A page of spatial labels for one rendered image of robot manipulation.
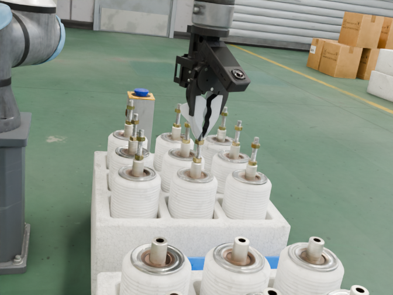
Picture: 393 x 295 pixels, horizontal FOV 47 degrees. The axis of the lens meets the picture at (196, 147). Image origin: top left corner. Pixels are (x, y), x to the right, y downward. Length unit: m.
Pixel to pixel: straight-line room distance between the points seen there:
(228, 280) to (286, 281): 0.10
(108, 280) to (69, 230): 0.50
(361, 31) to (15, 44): 3.95
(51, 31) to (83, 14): 4.79
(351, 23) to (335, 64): 0.42
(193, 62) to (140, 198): 0.28
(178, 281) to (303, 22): 6.08
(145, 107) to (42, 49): 0.35
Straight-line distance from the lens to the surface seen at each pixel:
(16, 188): 0.99
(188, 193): 0.90
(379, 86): 3.92
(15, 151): 0.96
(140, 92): 1.26
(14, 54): 0.97
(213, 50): 0.84
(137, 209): 0.89
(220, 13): 0.84
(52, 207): 1.32
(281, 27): 6.44
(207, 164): 1.16
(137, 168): 0.89
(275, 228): 0.95
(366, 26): 4.67
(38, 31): 1.03
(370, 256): 1.33
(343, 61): 4.60
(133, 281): 0.63
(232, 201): 0.95
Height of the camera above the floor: 0.61
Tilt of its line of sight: 19 degrees down
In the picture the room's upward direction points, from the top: 8 degrees clockwise
